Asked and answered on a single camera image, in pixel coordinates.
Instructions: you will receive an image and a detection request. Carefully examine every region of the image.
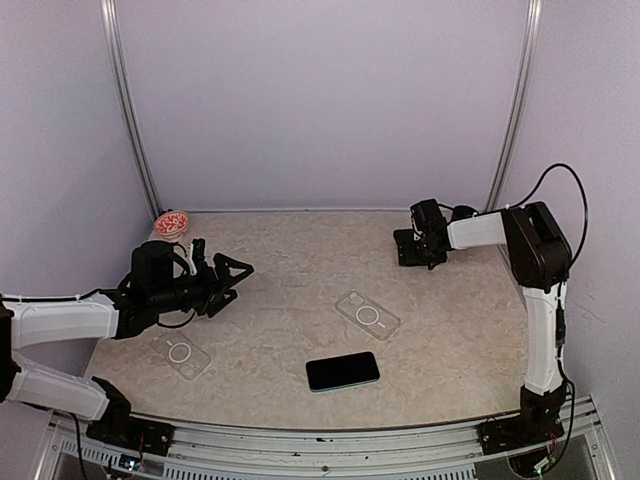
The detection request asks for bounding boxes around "right aluminium frame post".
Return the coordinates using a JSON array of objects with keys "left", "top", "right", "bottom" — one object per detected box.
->
[{"left": 484, "top": 0, "right": 543, "bottom": 212}]

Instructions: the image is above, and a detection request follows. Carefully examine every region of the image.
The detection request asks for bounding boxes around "dark green cup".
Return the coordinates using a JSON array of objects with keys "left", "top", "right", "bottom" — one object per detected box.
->
[{"left": 450, "top": 205, "right": 478, "bottom": 221}]

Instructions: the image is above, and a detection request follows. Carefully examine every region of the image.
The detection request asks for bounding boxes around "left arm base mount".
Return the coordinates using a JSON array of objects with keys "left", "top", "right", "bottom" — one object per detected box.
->
[{"left": 86, "top": 377, "right": 175, "bottom": 457}]

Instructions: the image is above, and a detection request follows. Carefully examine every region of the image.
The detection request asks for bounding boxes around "red white patterned bowl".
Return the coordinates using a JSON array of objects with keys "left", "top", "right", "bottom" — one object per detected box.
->
[{"left": 154, "top": 210, "right": 190, "bottom": 240}]

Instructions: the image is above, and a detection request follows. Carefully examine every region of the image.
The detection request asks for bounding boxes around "aluminium frame post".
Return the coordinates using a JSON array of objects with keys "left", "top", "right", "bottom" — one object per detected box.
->
[
  {"left": 484, "top": 0, "right": 543, "bottom": 212},
  {"left": 100, "top": 0, "right": 163, "bottom": 219}
]

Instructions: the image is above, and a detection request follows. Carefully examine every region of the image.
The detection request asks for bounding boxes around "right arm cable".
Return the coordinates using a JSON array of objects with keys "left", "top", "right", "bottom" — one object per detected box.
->
[{"left": 519, "top": 163, "right": 590, "bottom": 271}]

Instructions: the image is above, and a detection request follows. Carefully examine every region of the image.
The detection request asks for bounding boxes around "front aluminium rail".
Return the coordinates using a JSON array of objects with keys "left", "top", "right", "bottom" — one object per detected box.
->
[{"left": 34, "top": 399, "right": 616, "bottom": 480}]

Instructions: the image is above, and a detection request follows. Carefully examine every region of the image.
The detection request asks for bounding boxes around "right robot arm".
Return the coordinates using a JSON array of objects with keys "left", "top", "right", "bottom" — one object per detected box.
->
[{"left": 393, "top": 199, "right": 572, "bottom": 444}]

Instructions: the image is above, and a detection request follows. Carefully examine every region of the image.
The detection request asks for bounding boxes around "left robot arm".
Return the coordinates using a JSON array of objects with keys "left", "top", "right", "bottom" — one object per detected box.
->
[{"left": 1, "top": 238, "right": 254, "bottom": 445}]

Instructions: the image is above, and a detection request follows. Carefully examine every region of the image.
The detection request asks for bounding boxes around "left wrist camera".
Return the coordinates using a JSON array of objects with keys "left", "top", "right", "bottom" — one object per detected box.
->
[{"left": 187, "top": 238, "right": 206, "bottom": 276}]

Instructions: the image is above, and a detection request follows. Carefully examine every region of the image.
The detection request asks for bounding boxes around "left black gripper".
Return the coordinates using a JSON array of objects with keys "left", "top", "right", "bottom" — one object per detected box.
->
[{"left": 149, "top": 252, "right": 253, "bottom": 317}]

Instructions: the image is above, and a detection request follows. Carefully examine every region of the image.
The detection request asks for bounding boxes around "left aluminium frame post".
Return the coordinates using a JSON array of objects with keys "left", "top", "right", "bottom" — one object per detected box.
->
[{"left": 100, "top": 0, "right": 163, "bottom": 219}]

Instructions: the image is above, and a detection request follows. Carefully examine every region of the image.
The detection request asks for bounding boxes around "teal-edged smartphone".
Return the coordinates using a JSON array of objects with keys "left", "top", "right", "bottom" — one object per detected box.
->
[{"left": 305, "top": 351, "right": 380, "bottom": 392}]

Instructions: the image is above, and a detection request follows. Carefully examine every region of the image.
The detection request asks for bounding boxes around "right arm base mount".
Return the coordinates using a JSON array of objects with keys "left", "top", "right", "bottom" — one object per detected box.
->
[{"left": 476, "top": 404, "right": 564, "bottom": 455}]

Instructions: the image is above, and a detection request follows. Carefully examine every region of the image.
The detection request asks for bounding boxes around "clear magsafe case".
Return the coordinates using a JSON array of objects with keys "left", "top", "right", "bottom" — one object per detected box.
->
[
  {"left": 150, "top": 330, "right": 211, "bottom": 381},
  {"left": 334, "top": 290, "right": 401, "bottom": 341}
]

